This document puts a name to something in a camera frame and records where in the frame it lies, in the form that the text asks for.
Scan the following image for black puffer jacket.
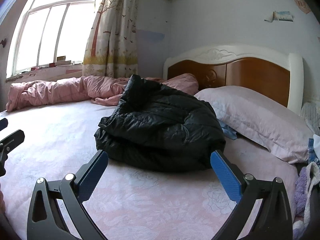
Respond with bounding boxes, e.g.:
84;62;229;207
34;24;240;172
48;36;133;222
94;75;226;173

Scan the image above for purple plush clothing pile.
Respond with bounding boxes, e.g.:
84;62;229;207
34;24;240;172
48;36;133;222
292;102;320;239

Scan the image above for person's left hand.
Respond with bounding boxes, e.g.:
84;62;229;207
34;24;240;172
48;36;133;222
0;186;5;214

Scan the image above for pink floral bed sheet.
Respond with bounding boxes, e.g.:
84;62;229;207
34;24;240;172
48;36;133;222
0;99;301;240

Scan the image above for books on windowsill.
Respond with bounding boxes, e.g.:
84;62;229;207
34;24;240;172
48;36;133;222
31;56;75;71

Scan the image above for blue cloth by pillow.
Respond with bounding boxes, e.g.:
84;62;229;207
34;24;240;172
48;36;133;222
218;120;238;140

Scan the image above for pink pillow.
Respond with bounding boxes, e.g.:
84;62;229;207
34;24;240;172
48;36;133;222
195;86;313;164

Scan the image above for pink duvet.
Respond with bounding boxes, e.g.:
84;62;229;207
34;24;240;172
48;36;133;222
6;73;199;112

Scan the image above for white framed window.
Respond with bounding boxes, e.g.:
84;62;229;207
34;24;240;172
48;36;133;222
6;0;101;77

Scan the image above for tree print curtain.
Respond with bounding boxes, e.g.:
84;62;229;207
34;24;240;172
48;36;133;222
82;0;138;78

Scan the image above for wooden white headboard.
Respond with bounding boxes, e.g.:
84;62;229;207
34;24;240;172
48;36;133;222
163;44;304;114

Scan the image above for wall mounted lamp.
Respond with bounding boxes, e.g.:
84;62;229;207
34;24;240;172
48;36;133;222
0;38;7;48

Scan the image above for paper pictures on wall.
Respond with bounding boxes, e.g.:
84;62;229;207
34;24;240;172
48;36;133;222
264;0;311;23

